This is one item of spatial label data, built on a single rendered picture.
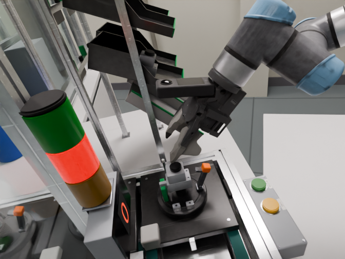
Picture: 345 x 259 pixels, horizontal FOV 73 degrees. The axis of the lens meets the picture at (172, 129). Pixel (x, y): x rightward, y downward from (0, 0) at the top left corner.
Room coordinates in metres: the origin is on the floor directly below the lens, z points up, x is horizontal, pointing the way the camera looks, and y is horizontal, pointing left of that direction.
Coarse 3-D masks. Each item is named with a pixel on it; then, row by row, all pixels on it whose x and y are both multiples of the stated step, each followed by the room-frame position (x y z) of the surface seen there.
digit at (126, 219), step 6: (120, 192) 0.26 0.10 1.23; (120, 198) 0.25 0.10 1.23; (120, 204) 0.24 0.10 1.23; (126, 204) 0.26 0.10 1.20; (120, 210) 0.23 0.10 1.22; (126, 210) 0.25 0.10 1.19; (120, 216) 0.22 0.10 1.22; (126, 216) 0.24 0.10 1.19; (126, 222) 0.23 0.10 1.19; (126, 228) 0.22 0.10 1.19
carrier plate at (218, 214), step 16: (208, 160) 0.55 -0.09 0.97; (144, 176) 0.54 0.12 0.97; (160, 176) 0.52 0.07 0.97; (208, 176) 0.48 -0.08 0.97; (144, 192) 0.48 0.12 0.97; (208, 192) 0.42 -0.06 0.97; (224, 192) 0.41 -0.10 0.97; (144, 208) 0.42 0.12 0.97; (208, 208) 0.37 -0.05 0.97; (224, 208) 0.36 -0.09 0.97; (144, 224) 0.37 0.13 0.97; (160, 224) 0.36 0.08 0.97; (176, 224) 0.35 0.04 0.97; (192, 224) 0.34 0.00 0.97; (208, 224) 0.33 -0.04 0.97; (224, 224) 0.32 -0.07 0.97; (176, 240) 0.31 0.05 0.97
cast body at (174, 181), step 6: (174, 162) 0.44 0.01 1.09; (180, 162) 0.45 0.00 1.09; (168, 168) 0.43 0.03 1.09; (174, 168) 0.42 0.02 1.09; (180, 168) 0.42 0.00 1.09; (168, 174) 0.41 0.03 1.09; (174, 174) 0.41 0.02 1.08; (180, 174) 0.41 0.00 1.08; (186, 174) 0.43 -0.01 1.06; (168, 180) 0.41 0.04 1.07; (174, 180) 0.41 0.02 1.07; (180, 180) 0.41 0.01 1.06; (186, 180) 0.41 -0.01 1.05; (162, 186) 0.42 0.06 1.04; (168, 186) 0.41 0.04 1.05; (174, 186) 0.41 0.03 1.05; (180, 186) 0.41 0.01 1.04; (186, 186) 0.41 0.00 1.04; (192, 186) 0.41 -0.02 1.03
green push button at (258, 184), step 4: (252, 180) 0.43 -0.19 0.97; (256, 180) 0.43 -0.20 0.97; (260, 180) 0.42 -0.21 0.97; (252, 184) 0.42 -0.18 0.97; (256, 184) 0.41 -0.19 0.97; (260, 184) 0.41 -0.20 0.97; (264, 184) 0.41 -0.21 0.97; (256, 188) 0.40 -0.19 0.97; (260, 188) 0.40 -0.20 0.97; (264, 188) 0.40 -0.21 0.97
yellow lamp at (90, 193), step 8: (96, 176) 0.22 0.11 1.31; (104, 176) 0.24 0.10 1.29; (72, 184) 0.21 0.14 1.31; (80, 184) 0.21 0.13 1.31; (88, 184) 0.22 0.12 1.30; (96, 184) 0.22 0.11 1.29; (104, 184) 0.23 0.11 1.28; (72, 192) 0.22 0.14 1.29; (80, 192) 0.21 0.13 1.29; (88, 192) 0.21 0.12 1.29; (96, 192) 0.22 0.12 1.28; (104, 192) 0.22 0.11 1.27; (80, 200) 0.22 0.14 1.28; (88, 200) 0.21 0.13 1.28; (96, 200) 0.21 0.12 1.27; (104, 200) 0.22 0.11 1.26
